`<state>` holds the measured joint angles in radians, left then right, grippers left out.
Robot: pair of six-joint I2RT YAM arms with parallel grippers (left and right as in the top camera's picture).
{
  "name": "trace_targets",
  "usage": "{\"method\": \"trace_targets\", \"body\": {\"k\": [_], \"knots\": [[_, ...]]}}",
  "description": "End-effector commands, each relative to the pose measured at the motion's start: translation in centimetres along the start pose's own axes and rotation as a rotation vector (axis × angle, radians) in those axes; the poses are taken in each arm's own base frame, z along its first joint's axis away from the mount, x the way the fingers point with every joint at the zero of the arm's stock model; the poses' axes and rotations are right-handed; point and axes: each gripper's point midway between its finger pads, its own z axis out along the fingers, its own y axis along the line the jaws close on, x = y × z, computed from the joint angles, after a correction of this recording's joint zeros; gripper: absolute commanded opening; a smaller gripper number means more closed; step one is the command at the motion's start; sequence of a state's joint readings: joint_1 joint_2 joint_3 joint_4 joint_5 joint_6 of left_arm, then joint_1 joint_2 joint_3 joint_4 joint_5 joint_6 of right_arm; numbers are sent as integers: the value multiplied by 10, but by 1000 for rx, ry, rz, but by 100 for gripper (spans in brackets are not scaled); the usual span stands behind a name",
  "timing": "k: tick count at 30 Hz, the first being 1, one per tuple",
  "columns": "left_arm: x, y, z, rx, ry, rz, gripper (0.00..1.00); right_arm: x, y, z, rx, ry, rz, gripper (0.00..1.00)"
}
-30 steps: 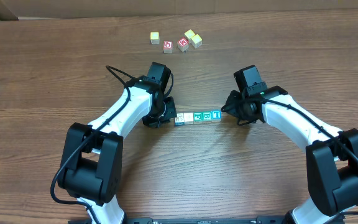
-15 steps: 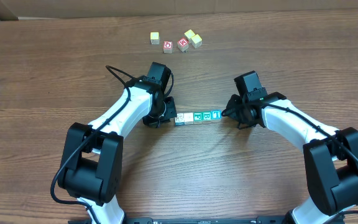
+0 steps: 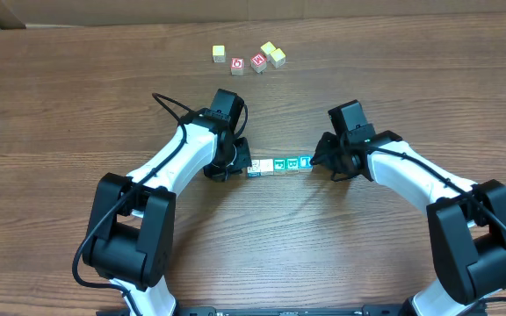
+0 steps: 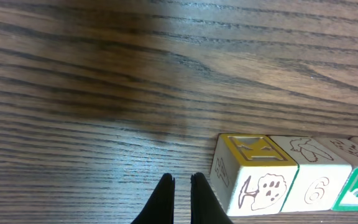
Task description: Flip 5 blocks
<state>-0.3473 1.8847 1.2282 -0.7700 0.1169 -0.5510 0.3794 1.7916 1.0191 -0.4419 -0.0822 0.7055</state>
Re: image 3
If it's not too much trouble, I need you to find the cardboard box edge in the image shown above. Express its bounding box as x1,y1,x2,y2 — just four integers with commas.
0,0,25,29

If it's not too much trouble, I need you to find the white block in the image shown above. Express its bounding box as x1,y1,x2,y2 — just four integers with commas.
247,160,261,177
259,159,274,176

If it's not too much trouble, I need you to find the green block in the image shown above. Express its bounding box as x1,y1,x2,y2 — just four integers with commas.
273,158,286,175

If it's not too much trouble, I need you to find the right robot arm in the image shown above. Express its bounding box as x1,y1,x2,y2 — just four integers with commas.
311,100,506,316

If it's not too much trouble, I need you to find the green block letter B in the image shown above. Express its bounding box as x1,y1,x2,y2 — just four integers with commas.
286,157,299,174

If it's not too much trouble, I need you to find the yellow block lower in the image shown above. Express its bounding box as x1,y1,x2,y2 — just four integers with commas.
270,48,286,68

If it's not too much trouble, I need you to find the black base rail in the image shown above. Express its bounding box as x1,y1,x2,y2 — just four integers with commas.
96,302,489,316

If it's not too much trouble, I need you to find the blue block letter L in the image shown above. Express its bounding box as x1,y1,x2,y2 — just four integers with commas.
299,155,313,172

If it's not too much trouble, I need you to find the yellow block upper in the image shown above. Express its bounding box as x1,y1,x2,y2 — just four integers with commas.
260,41,276,61

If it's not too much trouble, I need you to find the red block letter E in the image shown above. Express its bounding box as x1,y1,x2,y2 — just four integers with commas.
250,53,267,74

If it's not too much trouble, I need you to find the yellow block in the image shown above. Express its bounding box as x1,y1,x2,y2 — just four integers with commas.
260,41,276,61
212,45,226,63
270,48,286,68

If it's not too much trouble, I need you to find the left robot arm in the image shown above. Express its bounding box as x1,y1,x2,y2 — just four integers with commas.
72,89,252,315

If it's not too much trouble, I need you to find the red block with circle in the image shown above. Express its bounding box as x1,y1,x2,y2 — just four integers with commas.
230,58,245,75

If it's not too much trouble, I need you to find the yellow block far left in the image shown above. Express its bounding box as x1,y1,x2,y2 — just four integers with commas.
212,45,226,63

